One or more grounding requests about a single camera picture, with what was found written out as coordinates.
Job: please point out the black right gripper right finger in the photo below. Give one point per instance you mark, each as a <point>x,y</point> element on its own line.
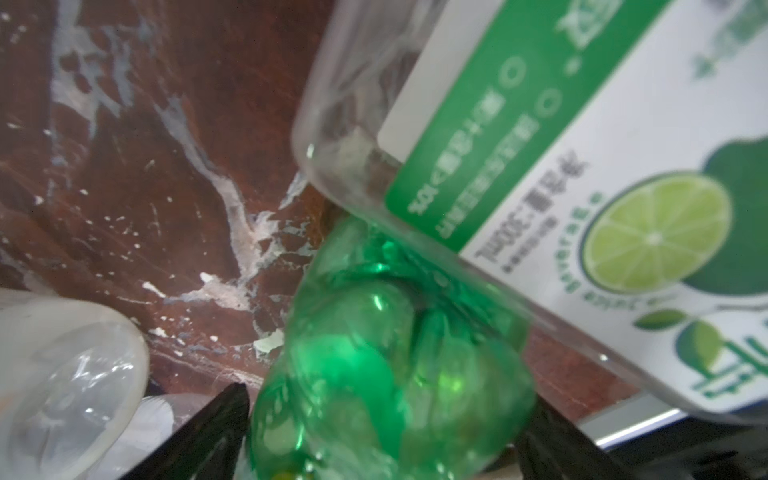
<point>551,447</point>

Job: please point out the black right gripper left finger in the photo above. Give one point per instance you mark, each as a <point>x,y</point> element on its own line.
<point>208,446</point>

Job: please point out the blue pepsi label bottle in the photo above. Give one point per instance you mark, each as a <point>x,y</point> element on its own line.
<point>74,376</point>

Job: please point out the green plastic soda bottle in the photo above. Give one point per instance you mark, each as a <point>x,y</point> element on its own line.
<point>390,369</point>

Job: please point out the lime label clear bottle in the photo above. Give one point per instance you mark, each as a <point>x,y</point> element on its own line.
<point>601,163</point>

